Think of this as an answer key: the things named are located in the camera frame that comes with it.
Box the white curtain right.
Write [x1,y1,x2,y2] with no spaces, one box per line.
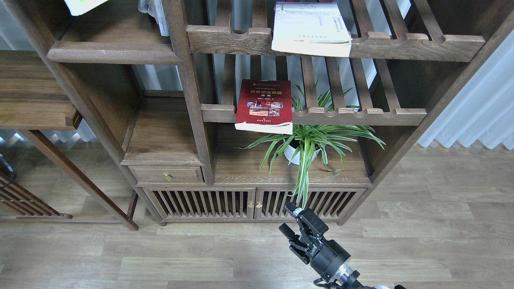
[418,33,514,150]

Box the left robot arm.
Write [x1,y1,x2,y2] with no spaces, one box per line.
[0,154,17,191]

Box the green spider plant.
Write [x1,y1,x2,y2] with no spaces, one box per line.
[246,98,384,208]

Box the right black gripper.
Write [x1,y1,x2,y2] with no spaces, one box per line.
[279,202,351,281]

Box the dark wooden bookshelf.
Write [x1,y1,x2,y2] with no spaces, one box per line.
[2,0,513,224]

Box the yellow-green book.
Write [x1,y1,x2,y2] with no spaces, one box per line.
[64,0,108,16]

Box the white plant pot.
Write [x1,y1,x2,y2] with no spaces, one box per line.
[284,140,321,165]

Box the plastic-wrapped white book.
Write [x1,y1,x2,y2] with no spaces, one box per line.
[138,0,169,37]

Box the red book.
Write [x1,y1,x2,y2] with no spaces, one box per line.
[235,79,293,135]

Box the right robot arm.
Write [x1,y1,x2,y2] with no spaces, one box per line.
[279,202,368,289]

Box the white book top shelf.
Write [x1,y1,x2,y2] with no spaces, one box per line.
[271,2,352,57]

